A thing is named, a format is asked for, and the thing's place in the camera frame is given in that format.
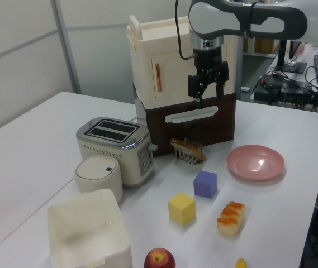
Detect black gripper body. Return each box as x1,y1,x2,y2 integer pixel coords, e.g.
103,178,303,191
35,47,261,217
193,46,225,87

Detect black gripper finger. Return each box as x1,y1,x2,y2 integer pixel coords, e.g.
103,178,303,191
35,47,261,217
187,74,207,109
216,61,230,97

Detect purple cube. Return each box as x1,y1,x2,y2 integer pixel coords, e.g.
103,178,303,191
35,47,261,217
193,170,218,199

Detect toy sushi with orange roe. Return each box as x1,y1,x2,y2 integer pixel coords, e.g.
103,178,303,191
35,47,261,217
216,200,245,237

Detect pink plate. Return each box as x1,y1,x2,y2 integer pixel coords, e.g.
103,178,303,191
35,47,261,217
226,145,286,182

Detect yellow cube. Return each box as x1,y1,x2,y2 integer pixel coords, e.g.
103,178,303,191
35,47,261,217
168,192,197,226

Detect wooden shelf unit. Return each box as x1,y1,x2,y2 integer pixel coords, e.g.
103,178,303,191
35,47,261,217
243,37,280,57

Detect black electronics box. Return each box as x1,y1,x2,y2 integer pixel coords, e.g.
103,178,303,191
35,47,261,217
253,74,285,104

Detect black monitor stand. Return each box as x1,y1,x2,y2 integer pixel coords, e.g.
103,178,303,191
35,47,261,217
273,40,307,74

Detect brown toast slice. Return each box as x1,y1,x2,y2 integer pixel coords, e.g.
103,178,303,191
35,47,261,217
169,137,207,162

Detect metal toast rack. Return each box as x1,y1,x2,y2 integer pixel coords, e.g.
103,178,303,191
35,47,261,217
172,138,204,166

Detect cream and silver toaster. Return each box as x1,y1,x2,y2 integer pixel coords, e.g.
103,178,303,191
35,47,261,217
75,117,158,188

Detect small cream lidded bin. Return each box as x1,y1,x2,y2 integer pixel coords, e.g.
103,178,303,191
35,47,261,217
74,155,124,202

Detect open cream square container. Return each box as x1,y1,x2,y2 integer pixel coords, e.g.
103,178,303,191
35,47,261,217
46,188,133,268

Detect red apple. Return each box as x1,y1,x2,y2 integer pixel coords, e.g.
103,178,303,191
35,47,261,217
144,247,177,268

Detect grey metal post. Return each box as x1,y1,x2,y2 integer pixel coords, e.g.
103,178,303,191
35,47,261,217
235,36,245,102

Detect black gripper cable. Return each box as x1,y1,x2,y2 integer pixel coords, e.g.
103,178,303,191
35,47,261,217
174,0,199,60

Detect cream toy cabinet with handles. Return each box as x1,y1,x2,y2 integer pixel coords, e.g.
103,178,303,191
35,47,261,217
126,15,238,107

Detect black power strip with cables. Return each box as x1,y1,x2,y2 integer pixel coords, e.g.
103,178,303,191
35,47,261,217
283,83,318,109

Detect white partition post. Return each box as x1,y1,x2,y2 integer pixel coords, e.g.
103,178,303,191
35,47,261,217
51,0,82,94

